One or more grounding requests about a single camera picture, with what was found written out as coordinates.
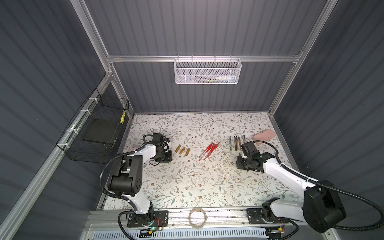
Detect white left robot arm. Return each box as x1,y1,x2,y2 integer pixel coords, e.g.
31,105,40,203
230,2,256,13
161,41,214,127
99,134,172,215

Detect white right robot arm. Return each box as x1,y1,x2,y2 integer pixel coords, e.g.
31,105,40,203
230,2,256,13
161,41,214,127
237,142,347,233

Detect pens in white basket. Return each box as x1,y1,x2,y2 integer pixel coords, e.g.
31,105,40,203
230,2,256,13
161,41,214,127
192,76,238,84

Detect pink glasses case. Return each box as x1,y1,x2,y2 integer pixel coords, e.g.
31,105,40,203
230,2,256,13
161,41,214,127
253,129,276,142

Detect yellow marker in basket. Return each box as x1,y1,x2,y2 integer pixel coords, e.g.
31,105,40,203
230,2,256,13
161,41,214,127
120,110,126,125

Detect black foam pad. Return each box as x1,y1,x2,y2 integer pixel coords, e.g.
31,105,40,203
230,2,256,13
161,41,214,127
82,119,120,144

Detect white vent grille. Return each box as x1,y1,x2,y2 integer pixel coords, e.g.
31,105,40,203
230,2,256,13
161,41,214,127
91,227,269,240

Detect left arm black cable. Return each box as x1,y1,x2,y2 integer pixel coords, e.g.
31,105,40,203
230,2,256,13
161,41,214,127
98,133,169,240

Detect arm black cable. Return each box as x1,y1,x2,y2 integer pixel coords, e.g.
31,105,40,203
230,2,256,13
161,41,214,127
98,133,169,240
253,140,384,240

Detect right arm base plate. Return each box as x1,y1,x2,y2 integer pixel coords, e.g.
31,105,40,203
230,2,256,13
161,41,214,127
246,207,289,225

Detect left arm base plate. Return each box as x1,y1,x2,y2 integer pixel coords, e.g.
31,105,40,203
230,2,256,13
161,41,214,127
126,211,169,228

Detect coiled clear cable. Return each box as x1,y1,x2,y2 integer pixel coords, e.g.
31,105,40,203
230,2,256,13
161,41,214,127
188,207,208,230

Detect black wire basket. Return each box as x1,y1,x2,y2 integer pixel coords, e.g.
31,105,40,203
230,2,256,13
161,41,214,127
57,92,130,164

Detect white wire mesh basket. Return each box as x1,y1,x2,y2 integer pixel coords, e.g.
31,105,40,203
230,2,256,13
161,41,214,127
173,58,242,85

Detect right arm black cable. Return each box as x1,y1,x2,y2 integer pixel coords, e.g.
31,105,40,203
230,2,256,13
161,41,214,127
253,140,384,240

